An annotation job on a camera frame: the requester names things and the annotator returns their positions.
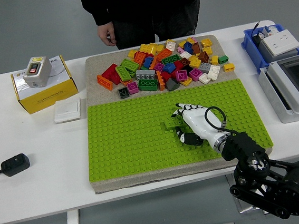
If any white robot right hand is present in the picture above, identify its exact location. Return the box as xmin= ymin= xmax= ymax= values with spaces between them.
xmin=169 ymin=98 xmax=233 ymax=155

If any person's right hand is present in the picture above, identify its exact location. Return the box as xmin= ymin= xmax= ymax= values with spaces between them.
xmin=97 ymin=21 xmax=118 ymax=48

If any lime green long brick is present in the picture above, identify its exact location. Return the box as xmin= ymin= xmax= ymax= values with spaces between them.
xmin=163 ymin=114 xmax=186 ymax=130
xmin=115 ymin=65 xmax=133 ymax=82
xmin=120 ymin=57 xmax=140 ymax=73

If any red large brick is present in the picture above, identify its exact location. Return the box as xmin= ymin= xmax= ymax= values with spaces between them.
xmin=101 ymin=63 xmax=122 ymax=87

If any yellow long brick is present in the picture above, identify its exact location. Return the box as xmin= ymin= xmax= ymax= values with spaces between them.
xmin=139 ymin=42 xmax=159 ymax=57

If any orange long brick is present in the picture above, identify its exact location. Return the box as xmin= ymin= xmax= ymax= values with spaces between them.
xmin=97 ymin=73 xmax=114 ymax=92
xmin=155 ymin=47 xmax=173 ymax=62
xmin=156 ymin=70 xmax=166 ymax=91

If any dark grey sloped brick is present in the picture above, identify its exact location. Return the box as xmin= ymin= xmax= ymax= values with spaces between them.
xmin=165 ymin=77 xmax=181 ymax=92

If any blue brick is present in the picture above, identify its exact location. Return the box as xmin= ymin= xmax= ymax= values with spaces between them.
xmin=182 ymin=41 xmax=194 ymax=55
xmin=162 ymin=62 xmax=176 ymax=74
xmin=142 ymin=56 xmax=155 ymax=69

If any magenta square brick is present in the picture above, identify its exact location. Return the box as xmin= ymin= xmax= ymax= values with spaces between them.
xmin=126 ymin=81 xmax=140 ymax=95
xmin=187 ymin=67 xmax=204 ymax=82
xmin=153 ymin=61 xmax=165 ymax=73
xmin=175 ymin=69 xmax=189 ymax=82

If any grey long brick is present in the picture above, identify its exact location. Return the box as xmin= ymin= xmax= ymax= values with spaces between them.
xmin=135 ymin=67 xmax=156 ymax=82

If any red small brick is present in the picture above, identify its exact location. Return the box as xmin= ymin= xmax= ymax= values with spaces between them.
xmin=160 ymin=70 xmax=172 ymax=83

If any grey square brick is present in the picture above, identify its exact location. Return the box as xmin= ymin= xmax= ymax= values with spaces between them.
xmin=197 ymin=61 xmax=212 ymax=74

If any black square brick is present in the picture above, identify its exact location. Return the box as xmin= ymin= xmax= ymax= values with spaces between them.
xmin=117 ymin=86 xmax=131 ymax=100

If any yellow square brick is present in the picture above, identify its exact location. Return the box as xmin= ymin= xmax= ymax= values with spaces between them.
xmin=188 ymin=55 xmax=202 ymax=70
xmin=200 ymin=37 xmax=214 ymax=48

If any dark green long brick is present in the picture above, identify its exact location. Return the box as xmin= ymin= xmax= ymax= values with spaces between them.
xmin=161 ymin=53 xmax=182 ymax=66
xmin=137 ymin=77 xmax=159 ymax=92

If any green studded baseplate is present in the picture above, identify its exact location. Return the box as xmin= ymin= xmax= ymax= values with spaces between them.
xmin=81 ymin=75 xmax=276 ymax=183

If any person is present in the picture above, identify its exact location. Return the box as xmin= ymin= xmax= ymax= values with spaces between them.
xmin=80 ymin=0 xmax=213 ymax=54

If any grey-brown foam mat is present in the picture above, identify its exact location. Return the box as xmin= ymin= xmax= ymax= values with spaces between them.
xmin=76 ymin=29 xmax=277 ymax=195

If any yellow white cardboard box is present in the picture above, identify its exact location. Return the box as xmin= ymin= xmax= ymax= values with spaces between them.
xmin=8 ymin=53 xmax=81 ymax=116

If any grey plastic box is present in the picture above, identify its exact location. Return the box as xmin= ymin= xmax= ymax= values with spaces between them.
xmin=258 ymin=38 xmax=299 ymax=64

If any blue plastic bin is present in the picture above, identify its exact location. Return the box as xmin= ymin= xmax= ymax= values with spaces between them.
xmin=239 ymin=22 xmax=299 ymax=76

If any white circuit breaker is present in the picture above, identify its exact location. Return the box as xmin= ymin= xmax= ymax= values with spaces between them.
xmin=263 ymin=24 xmax=278 ymax=37

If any black power adapter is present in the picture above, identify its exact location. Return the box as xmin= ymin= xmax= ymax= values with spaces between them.
xmin=0 ymin=152 xmax=32 ymax=178

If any black robot hand cable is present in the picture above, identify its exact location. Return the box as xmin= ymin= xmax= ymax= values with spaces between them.
xmin=203 ymin=104 xmax=233 ymax=137

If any metal floor bracket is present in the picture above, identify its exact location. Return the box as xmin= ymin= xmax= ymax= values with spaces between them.
xmin=233 ymin=191 xmax=258 ymax=215
xmin=225 ymin=172 xmax=238 ymax=189

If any grey push-button switch box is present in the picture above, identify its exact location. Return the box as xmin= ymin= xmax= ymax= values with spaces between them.
xmin=22 ymin=55 xmax=54 ymax=90

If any white wall switch panel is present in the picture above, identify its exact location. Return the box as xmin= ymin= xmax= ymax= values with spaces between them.
xmin=52 ymin=97 xmax=83 ymax=124

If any grey windowed enclosure box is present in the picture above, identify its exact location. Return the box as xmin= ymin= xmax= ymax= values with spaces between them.
xmin=255 ymin=53 xmax=299 ymax=126

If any white wall socket panel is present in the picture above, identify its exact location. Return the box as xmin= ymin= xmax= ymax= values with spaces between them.
xmin=260 ymin=28 xmax=299 ymax=57

